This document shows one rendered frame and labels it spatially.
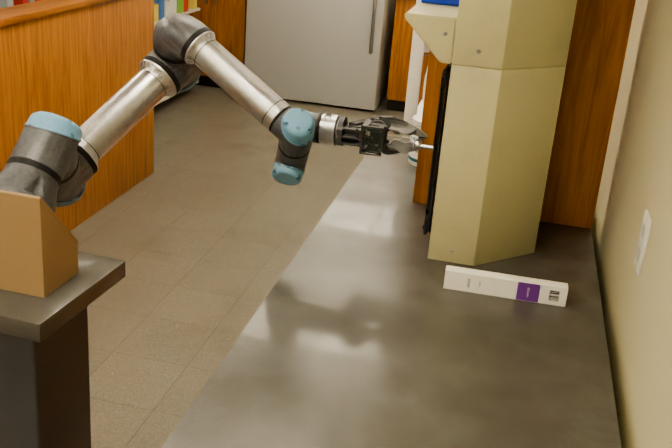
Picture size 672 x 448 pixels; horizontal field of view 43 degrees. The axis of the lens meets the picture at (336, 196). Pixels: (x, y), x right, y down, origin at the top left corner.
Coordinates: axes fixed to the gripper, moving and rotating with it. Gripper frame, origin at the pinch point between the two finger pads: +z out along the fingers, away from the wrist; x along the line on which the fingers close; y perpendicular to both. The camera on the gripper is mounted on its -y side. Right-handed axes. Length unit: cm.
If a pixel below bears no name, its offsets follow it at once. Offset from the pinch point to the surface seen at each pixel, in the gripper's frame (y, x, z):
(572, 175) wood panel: -26.2, -11.7, 38.3
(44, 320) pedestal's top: 69, -26, -61
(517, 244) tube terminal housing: 1.2, -22.6, 26.2
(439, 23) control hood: 10.7, 29.6, 2.0
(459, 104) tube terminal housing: 10.7, 12.3, 8.5
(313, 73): -477, -94, -144
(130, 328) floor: -85, -120, -118
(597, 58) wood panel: -26, 20, 39
